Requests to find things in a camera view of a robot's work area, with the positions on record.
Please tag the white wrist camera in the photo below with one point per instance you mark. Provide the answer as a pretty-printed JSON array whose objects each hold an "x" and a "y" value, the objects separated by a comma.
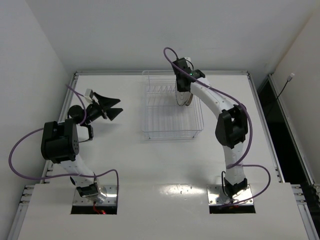
[
  {"x": 189, "y": 61},
  {"x": 89, "y": 95}
]

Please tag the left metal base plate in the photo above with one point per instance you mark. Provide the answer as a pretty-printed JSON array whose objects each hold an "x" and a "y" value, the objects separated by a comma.
[{"x": 106, "y": 198}]

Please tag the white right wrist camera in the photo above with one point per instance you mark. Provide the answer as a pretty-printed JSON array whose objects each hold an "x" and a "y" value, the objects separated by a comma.
[{"x": 189, "y": 61}]

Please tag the white plate teal rim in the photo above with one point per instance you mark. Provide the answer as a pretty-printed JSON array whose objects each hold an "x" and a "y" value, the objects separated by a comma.
[{"x": 180, "y": 98}]

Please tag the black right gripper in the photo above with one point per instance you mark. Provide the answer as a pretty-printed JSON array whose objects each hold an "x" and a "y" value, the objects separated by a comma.
[{"x": 182, "y": 85}]

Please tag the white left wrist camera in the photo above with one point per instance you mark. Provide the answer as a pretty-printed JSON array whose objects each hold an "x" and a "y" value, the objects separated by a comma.
[{"x": 89, "y": 95}]

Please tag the white wire dish rack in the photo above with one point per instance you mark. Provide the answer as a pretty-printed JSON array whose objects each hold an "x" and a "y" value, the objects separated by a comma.
[{"x": 162, "y": 118}]

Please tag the metal base plate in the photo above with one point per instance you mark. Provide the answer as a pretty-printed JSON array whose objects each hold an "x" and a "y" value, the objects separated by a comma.
[
  {"x": 216, "y": 197},
  {"x": 106, "y": 198}
]

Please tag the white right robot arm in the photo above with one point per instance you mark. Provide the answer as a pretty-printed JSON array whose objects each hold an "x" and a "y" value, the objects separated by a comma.
[{"x": 232, "y": 121}]

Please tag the black cable white plug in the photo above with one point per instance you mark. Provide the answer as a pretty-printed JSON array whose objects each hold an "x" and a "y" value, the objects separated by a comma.
[{"x": 288, "y": 79}]

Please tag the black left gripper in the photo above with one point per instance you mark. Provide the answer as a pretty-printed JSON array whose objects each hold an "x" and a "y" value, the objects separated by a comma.
[{"x": 102, "y": 109}]

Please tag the aluminium table frame rail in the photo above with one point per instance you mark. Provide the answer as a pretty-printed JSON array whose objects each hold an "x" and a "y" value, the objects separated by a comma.
[{"x": 46, "y": 176}]

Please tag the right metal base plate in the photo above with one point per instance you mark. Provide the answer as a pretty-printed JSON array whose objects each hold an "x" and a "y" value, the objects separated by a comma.
[{"x": 216, "y": 197}]

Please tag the white plate orange sunburst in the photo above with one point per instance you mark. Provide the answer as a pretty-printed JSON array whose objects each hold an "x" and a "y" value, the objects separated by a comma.
[{"x": 189, "y": 100}]

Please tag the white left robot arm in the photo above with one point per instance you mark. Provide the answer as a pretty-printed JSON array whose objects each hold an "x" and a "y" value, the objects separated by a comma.
[{"x": 60, "y": 142}]

